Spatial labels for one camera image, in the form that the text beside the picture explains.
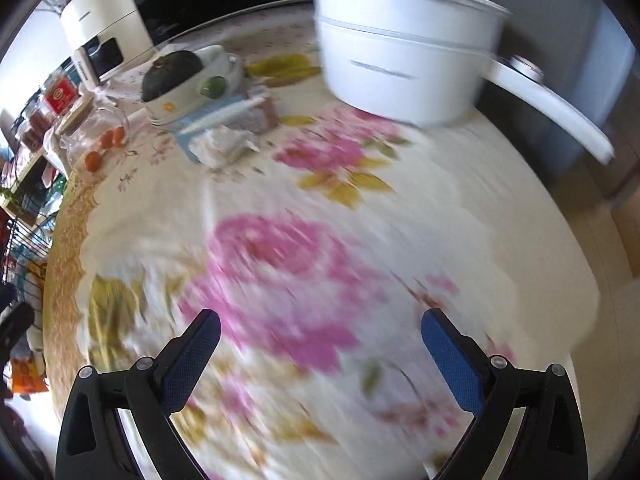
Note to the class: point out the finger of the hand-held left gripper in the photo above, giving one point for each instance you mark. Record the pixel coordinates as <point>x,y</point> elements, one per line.
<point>17,325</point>

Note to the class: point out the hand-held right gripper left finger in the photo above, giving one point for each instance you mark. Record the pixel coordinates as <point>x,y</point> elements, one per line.
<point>192,360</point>

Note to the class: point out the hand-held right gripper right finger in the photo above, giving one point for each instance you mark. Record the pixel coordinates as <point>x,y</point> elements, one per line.
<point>455,365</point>

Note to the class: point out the orange packet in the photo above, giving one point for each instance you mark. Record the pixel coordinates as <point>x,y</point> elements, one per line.
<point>30,375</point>

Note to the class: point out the small orange tomato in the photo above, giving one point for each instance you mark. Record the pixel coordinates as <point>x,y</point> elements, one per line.
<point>116,137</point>
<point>93,161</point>

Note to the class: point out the large floral tablecloth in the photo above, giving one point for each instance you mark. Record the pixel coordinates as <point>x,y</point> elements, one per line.
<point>325,235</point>

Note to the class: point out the glass jar with cork lid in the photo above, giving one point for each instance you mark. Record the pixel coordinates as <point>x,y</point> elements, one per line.
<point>87,130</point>

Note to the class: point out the crumpled white tissue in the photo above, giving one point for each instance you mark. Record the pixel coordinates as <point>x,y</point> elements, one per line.
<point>222,147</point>

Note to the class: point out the red label jar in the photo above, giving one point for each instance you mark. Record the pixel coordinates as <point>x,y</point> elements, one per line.
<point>62,97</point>

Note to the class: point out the brown and white carton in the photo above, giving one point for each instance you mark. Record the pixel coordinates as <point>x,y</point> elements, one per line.
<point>260,112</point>

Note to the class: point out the green lime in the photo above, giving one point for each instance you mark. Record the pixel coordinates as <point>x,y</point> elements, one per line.
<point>211,86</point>

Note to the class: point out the dark green squash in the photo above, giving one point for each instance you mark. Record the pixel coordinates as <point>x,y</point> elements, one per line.
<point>170,75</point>

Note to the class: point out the white ceramic casserole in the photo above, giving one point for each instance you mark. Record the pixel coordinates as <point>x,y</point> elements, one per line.
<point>220,65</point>

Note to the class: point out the white electric pot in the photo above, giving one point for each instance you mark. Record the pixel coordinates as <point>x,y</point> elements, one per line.
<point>400,65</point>

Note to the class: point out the white air fryer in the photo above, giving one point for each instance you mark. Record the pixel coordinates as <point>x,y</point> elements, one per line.
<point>100,25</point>

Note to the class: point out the grey refrigerator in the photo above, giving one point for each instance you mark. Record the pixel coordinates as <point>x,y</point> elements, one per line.
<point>575,35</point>

